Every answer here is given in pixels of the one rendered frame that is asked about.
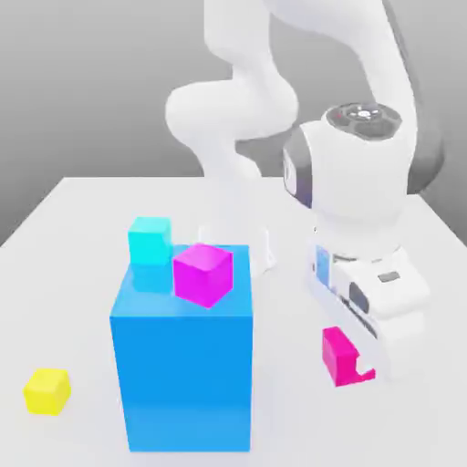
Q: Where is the small magenta cube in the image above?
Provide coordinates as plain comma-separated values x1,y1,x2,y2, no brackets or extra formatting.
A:
172,243,235,310

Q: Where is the large blue box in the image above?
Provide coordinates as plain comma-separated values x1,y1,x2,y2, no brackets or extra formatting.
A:
109,244,254,454

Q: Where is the small cyan cube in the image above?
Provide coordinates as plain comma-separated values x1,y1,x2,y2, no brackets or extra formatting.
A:
128,216,173,266

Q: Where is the small pink cube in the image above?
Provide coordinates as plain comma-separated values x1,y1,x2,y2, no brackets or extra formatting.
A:
321,326,378,389

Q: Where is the small yellow cube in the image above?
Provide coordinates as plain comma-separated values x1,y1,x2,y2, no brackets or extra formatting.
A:
22,368,72,418

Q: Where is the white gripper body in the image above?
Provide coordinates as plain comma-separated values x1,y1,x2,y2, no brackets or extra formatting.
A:
305,242,399,383

